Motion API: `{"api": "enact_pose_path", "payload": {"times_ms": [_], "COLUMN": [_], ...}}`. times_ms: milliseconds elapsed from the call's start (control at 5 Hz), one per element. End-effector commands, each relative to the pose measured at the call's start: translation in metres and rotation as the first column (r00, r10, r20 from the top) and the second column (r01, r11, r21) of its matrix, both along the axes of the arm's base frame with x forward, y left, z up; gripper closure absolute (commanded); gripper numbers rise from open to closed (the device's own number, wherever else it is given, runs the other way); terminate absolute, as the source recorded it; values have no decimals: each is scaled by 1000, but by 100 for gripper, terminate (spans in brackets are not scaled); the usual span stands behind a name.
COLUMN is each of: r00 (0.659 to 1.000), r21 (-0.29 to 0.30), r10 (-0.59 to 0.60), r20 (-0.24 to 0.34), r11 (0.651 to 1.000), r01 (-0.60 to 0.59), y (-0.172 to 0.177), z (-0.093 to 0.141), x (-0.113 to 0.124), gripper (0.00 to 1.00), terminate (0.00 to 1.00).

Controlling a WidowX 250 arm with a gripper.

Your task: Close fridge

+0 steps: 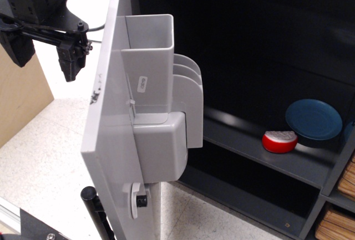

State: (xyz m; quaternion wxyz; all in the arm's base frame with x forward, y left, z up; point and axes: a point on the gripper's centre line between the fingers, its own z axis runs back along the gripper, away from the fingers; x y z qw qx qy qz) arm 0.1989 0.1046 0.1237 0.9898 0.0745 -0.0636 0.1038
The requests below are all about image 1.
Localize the wicker basket upper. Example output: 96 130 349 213
337 153 355 201

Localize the blue plate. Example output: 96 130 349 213
285 99 343 141

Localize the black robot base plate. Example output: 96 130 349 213
20 209 69 240

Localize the brown cardboard panel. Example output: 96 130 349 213
1 48 54 146

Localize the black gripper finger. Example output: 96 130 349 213
57 33 92 82
1 31 36 68

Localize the red white round toy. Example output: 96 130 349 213
262 131 298 154

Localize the wicker basket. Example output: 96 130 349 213
337 153 355 201
315 206 354 240

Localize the black door handle bar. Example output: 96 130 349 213
80 186 115 239

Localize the wicker basket lower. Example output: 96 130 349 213
315 206 354 240

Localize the grey toy fridge door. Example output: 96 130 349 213
81 0 204 239

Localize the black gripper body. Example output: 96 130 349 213
1 0 88 40

